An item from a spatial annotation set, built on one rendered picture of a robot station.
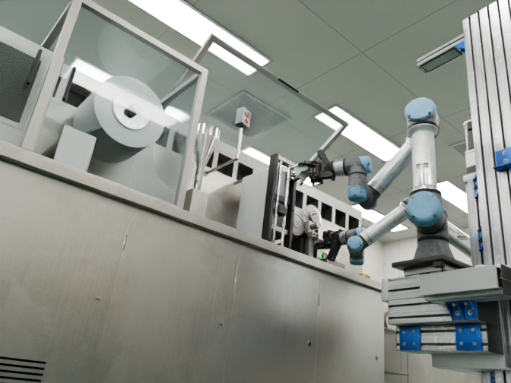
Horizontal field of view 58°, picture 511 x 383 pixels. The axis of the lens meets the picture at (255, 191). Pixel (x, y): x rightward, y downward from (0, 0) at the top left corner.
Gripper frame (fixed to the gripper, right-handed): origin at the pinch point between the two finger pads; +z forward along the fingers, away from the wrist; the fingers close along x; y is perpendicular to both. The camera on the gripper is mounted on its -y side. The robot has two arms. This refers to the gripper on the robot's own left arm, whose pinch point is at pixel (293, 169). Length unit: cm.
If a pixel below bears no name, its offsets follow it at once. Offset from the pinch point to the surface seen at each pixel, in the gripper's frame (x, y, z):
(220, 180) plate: 28, -21, 62
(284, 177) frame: 24.7, -14.3, 18.0
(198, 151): -8, -13, 51
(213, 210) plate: 30, -1, 62
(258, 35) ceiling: 41, -163, 71
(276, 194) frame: 20.5, -1.6, 18.5
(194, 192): -6.0, 10.1, 48.3
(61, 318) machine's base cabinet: -60, 89, 38
